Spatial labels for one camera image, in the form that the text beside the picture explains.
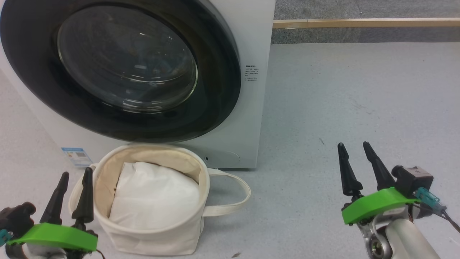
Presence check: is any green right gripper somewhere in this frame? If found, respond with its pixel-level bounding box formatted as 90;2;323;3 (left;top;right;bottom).
337;141;419;225

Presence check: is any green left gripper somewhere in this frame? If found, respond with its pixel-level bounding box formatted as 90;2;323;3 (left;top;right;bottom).
6;167;98;259

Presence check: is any black round glass washer door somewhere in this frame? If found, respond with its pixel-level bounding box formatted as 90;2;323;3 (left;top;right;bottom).
0;0;242;144

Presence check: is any white oval filter cover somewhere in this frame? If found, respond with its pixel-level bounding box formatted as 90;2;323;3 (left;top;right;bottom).
203;151;240;166

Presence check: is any white front-load washing machine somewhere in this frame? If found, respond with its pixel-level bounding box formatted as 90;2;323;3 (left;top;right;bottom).
0;0;276;169

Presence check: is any blue energy label sticker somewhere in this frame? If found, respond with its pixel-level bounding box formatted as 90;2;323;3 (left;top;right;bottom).
61;147;93;168

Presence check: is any cream canvas laundry basket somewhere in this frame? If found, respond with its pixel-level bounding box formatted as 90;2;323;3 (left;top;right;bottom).
68;144;252;256

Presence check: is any wooden floor edge strip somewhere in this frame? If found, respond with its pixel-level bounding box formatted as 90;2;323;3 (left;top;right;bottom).
272;18;460;29

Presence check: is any right camera cable teal connector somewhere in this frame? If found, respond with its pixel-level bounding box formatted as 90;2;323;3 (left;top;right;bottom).
413;187;460;232

